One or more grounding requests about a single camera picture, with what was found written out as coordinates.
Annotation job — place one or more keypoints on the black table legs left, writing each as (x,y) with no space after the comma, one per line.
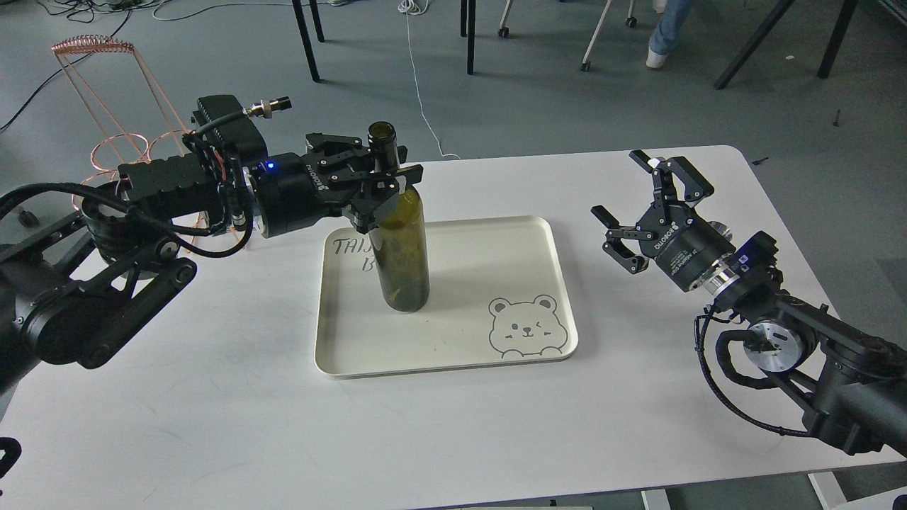
(305,36)

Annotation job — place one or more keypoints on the cream bear serving tray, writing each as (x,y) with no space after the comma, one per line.
(497,296)

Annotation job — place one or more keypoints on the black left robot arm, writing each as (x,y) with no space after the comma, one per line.
(81,288)

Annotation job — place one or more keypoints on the black table legs centre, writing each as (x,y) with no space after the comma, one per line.
(467,31)

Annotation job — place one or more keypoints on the person leg in jeans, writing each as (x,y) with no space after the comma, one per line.
(664,39)

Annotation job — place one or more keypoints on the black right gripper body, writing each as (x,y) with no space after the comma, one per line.
(683,245)

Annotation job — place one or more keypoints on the silver steel jigger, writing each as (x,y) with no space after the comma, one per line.
(723,230)

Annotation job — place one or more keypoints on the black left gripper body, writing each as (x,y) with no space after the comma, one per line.
(293,192)

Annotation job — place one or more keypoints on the white rolling chair base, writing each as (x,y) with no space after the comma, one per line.
(585,64)

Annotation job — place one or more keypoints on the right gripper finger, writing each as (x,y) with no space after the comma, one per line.
(613,243)
(675,182)

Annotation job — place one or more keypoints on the copper wire bottle rack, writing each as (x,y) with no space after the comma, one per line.
(124,99)

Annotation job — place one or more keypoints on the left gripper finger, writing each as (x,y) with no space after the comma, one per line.
(333,160)
(375,194)

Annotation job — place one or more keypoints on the dark green wine bottle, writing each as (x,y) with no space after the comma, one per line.
(398,241)

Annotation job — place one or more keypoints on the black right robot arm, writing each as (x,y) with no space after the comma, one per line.
(849,384)

